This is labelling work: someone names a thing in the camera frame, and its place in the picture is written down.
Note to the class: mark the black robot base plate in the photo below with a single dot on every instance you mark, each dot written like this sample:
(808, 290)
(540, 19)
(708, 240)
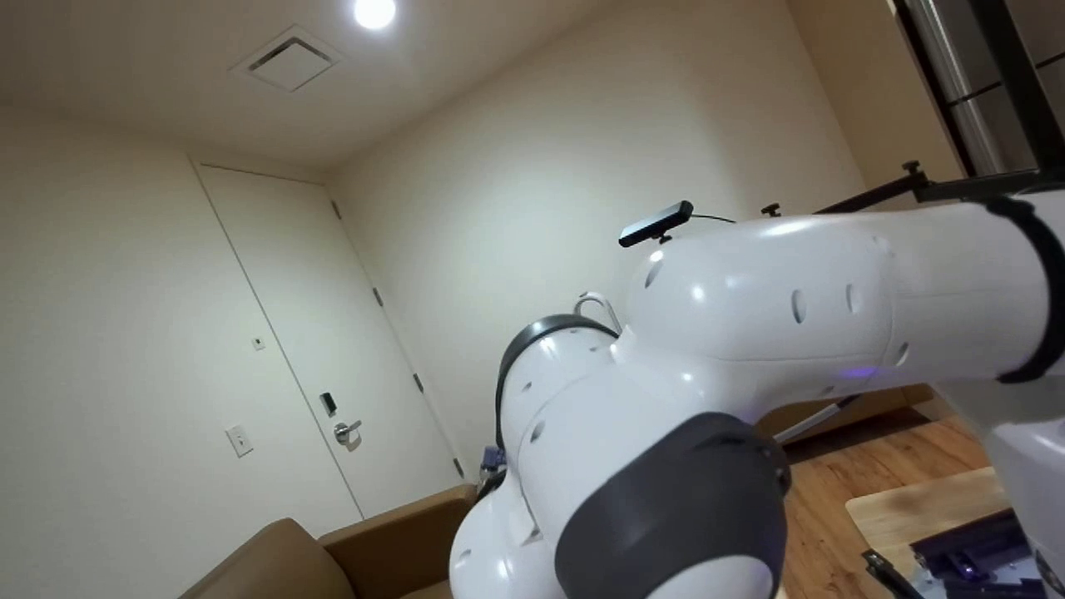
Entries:
(970, 552)

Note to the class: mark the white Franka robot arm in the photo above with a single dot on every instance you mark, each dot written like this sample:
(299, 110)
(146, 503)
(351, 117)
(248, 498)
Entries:
(733, 368)

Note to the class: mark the brown cardboard box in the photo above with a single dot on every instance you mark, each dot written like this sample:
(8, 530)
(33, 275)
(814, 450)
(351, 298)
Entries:
(376, 549)

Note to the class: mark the square ceiling vent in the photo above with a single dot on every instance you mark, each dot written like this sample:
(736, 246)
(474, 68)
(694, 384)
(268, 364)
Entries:
(288, 61)

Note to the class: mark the wooden robot mounting table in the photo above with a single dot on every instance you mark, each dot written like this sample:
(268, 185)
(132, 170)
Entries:
(920, 508)

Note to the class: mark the brown leather armchair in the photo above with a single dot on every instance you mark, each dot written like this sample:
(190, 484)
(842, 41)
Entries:
(875, 399)

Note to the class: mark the white wall light switch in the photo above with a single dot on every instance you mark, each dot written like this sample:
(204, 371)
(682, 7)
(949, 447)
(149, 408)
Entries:
(236, 439)

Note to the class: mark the white room door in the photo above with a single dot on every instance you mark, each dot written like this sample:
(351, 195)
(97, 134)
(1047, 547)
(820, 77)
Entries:
(322, 333)

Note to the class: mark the black camera boom stand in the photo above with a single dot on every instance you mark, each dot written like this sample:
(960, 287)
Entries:
(875, 195)

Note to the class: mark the dark window frame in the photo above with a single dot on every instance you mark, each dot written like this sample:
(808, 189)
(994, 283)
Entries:
(1000, 77)

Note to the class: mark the black stereo camera bar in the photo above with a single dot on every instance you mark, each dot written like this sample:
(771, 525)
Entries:
(656, 225)

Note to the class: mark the black door lock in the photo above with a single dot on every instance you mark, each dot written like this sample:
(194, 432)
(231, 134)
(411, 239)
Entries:
(327, 404)

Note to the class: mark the round ceiling light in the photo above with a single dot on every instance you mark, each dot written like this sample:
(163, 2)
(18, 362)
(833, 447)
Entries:
(375, 11)

